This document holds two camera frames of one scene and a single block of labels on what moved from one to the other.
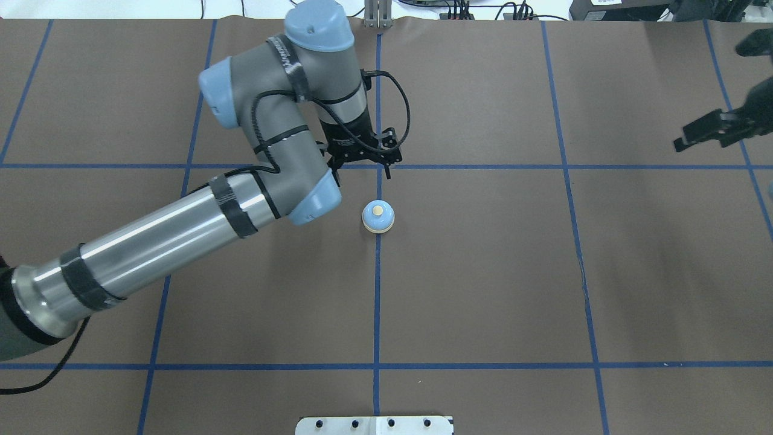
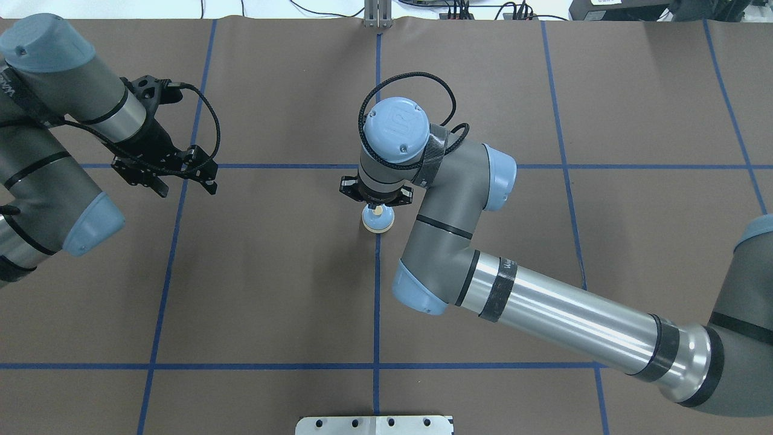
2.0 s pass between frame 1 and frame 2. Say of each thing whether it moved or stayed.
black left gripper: moved
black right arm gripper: moved
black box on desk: stayed
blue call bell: stayed
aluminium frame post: stayed
